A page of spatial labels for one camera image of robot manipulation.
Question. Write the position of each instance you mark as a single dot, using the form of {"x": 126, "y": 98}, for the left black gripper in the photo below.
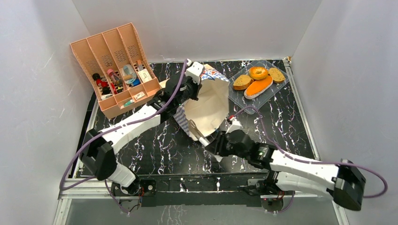
{"x": 197, "y": 88}

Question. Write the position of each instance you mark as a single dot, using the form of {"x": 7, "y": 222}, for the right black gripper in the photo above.
{"x": 217, "y": 144}

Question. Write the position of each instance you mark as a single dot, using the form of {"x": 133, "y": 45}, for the checkered paper bag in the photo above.
{"x": 212, "y": 107}

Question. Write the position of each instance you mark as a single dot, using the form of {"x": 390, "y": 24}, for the brown bread slice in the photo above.
{"x": 242, "y": 82}

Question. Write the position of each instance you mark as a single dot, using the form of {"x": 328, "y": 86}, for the clear plastic tray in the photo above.
{"x": 250, "y": 105}

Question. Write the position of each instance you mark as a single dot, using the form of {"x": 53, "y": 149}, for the orange fake bread loaf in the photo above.
{"x": 258, "y": 87}

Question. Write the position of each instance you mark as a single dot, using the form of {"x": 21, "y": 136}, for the fake donut bread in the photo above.
{"x": 258, "y": 73}

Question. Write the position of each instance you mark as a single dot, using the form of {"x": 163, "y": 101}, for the round speckled bread slice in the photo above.
{"x": 276, "y": 75}

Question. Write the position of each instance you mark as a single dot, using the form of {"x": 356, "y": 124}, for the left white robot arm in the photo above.
{"x": 99, "y": 150}

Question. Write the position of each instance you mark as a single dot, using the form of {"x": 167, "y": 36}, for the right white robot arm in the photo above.
{"x": 290, "y": 173}

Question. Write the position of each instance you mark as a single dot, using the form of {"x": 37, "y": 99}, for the small white box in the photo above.
{"x": 139, "y": 95}

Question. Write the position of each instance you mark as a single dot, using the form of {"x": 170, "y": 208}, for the white label card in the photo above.
{"x": 144, "y": 75}

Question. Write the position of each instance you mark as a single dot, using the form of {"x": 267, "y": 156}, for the green white tube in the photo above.
{"x": 128, "y": 103}

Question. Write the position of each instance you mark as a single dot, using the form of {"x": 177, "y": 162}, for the light blue tape dispenser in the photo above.
{"x": 128, "y": 73}

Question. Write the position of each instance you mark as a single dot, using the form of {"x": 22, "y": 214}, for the peach desk organizer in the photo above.
{"x": 112, "y": 49}

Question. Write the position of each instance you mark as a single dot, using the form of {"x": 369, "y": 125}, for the pink capped bottle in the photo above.
{"x": 118, "y": 83}

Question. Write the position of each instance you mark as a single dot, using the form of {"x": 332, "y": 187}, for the black red toy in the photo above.
{"x": 102, "y": 84}

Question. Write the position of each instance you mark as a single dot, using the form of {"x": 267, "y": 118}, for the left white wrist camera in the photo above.
{"x": 194, "y": 70}

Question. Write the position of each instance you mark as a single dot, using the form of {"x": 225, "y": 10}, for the aluminium frame rail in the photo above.
{"x": 211, "y": 199}

